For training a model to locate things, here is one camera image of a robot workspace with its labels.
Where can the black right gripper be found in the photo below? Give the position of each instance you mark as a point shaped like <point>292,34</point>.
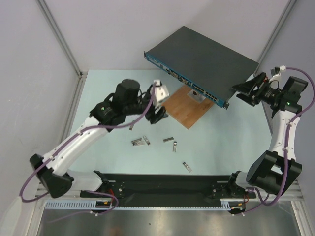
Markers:
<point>256,91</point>

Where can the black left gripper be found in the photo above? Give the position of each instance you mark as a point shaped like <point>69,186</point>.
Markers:
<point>153,118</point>

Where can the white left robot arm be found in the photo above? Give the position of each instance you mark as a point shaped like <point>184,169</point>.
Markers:
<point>121,109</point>

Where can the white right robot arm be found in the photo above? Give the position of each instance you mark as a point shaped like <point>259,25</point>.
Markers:
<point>276,169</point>

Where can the silver SFP module on pair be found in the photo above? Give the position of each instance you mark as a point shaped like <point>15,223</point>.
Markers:
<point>136,140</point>

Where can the silver SFP module centre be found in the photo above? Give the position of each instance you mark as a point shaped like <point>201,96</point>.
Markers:
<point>168,139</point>

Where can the wooden base board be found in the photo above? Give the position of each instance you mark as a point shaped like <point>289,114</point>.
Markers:
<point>185,110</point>

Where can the SFP module centre upright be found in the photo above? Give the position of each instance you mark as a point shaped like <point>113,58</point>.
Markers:
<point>174,146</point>

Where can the SFP module near front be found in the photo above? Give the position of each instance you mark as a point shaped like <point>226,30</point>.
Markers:
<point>187,167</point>

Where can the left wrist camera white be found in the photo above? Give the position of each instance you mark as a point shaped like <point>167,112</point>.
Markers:
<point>161,93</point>

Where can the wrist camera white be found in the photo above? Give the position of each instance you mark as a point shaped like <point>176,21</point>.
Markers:
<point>276,73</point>
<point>161,93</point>

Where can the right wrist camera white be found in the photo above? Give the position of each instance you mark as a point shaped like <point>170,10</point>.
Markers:
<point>276,73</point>

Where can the black blue network switch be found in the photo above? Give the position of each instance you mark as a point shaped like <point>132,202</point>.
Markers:
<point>206,66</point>

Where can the metal switch stand bracket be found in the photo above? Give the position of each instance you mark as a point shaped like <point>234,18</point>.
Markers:
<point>199,98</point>

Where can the aluminium frame post left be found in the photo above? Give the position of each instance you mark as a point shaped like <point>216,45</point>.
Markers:
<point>52,23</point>

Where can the aluminium frame post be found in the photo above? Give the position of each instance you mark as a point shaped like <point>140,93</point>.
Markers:
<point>52,23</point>
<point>275,32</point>

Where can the aluminium frame post right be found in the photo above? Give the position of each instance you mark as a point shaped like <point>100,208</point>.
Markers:
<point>275,32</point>

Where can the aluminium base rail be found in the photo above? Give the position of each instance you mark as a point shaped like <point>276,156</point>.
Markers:
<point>293,193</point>

